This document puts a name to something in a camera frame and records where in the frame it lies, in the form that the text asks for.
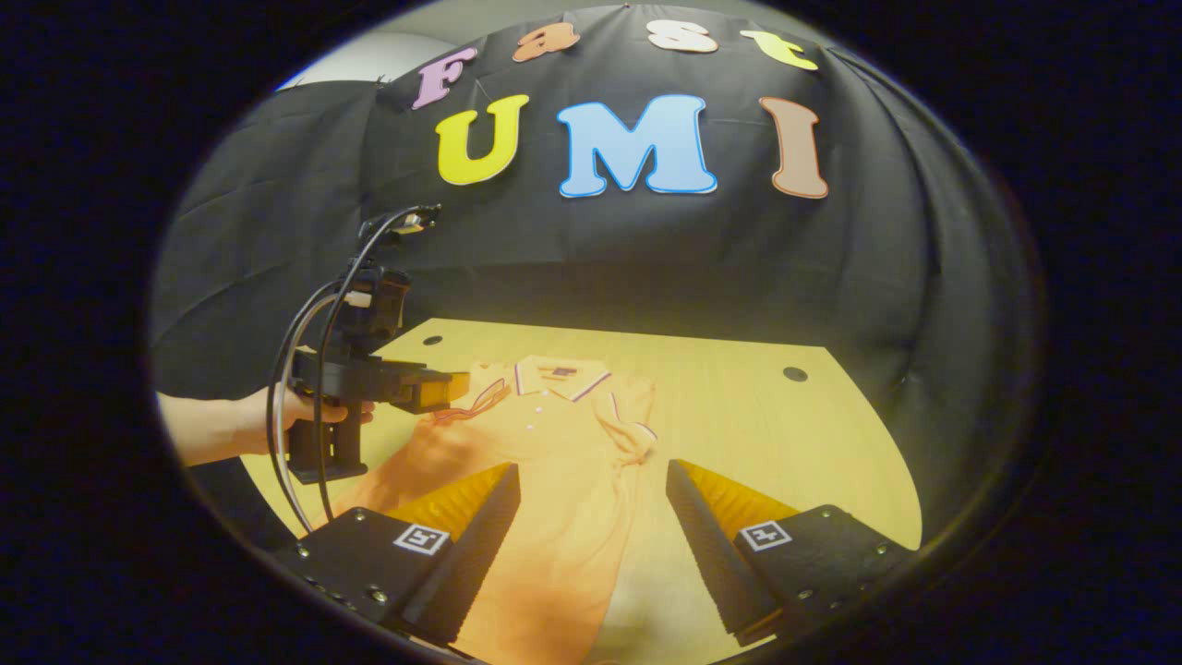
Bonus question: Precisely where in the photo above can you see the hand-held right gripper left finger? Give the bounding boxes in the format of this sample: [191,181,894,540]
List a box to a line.
[268,462,521,647]

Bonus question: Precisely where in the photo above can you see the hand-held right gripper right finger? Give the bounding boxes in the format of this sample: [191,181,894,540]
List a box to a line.
[663,460,915,647]

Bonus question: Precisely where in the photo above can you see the orange T-shirt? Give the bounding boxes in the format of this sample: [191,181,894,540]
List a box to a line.
[332,356,659,665]

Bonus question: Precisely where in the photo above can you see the black backdrop cloth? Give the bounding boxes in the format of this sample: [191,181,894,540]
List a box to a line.
[148,5,1028,546]

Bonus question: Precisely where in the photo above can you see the black cable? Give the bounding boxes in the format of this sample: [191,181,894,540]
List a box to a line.
[314,205,442,526]
[266,282,344,537]

